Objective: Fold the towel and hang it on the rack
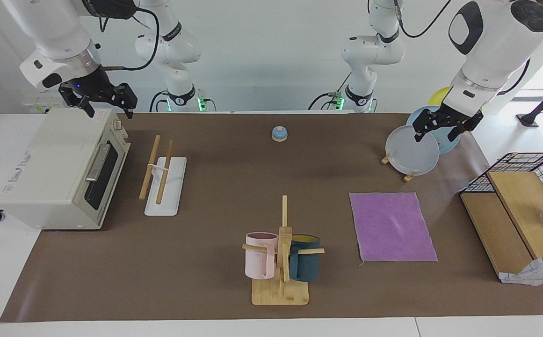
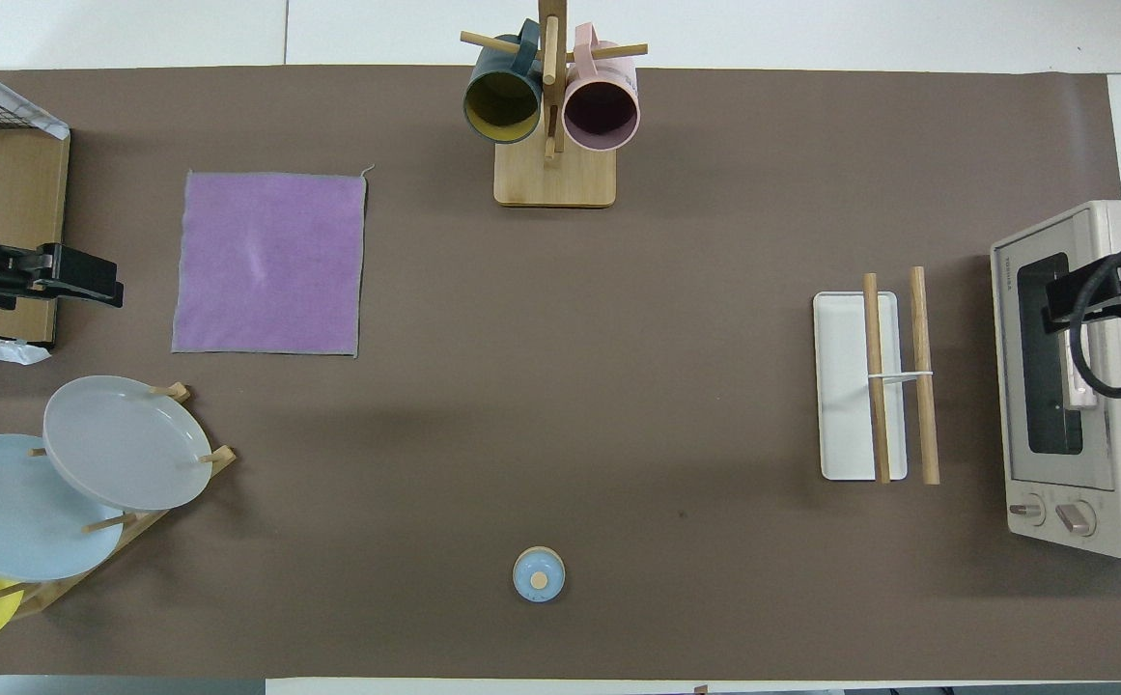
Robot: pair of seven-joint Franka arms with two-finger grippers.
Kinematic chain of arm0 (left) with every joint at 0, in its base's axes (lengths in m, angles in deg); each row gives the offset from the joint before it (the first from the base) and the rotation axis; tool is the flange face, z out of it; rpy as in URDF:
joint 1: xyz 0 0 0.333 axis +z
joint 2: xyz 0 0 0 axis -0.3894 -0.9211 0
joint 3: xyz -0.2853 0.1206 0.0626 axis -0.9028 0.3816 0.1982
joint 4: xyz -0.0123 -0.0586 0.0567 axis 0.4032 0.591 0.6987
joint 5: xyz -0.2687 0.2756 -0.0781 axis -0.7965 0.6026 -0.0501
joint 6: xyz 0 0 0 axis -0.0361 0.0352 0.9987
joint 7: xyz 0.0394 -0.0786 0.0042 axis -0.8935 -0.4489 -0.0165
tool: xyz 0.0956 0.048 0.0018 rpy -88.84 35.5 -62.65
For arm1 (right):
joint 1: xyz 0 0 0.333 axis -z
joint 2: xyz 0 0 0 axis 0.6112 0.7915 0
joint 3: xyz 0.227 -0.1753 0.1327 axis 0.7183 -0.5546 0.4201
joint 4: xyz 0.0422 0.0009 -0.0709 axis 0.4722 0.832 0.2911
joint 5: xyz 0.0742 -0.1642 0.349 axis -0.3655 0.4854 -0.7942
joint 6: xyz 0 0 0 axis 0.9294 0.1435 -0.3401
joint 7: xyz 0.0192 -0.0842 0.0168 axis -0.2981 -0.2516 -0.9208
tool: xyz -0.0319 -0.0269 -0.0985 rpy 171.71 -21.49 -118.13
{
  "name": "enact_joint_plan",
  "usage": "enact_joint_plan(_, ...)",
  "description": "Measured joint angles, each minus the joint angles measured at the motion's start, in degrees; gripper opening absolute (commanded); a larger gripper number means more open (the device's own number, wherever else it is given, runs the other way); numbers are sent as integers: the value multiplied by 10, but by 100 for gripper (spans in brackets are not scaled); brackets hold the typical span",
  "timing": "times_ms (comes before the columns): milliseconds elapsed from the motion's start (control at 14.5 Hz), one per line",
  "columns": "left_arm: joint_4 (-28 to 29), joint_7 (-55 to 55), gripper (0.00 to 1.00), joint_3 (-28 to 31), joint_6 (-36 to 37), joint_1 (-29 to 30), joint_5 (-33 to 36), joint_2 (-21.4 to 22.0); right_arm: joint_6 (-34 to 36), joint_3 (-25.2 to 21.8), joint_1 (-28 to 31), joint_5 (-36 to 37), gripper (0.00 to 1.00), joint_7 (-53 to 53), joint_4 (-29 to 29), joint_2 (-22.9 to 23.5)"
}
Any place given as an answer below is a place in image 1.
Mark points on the grey plate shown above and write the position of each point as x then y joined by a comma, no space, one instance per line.
411,154

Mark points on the wooden plate rack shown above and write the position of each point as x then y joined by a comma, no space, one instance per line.
409,178

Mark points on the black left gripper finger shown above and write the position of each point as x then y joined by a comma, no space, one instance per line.
457,131
425,126

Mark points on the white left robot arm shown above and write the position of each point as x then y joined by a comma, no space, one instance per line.
491,47

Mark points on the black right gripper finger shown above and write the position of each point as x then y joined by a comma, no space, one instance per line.
130,100
88,110

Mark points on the dark teal mug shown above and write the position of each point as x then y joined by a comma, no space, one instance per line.
306,264

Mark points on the brown table mat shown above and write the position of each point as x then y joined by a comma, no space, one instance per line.
206,262

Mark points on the white towel rack wooden bars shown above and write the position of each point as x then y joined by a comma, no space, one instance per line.
170,187

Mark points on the purple and grey towel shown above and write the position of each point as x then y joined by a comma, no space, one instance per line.
393,227

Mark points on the marble patterned paper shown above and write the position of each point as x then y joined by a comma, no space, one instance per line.
538,274

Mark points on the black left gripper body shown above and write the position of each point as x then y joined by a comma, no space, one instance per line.
458,117

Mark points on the yellow plate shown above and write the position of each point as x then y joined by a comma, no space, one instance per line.
438,97

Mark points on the beige toaster oven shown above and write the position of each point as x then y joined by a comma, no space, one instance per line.
51,168

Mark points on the pink mug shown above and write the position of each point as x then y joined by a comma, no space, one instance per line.
257,262

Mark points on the wooden mug tree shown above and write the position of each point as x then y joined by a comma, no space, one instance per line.
280,292

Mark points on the light blue plate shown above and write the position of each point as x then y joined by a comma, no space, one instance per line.
446,145

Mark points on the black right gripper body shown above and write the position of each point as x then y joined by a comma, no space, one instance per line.
89,86

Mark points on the wooden shelf boards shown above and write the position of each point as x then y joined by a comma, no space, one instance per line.
519,201

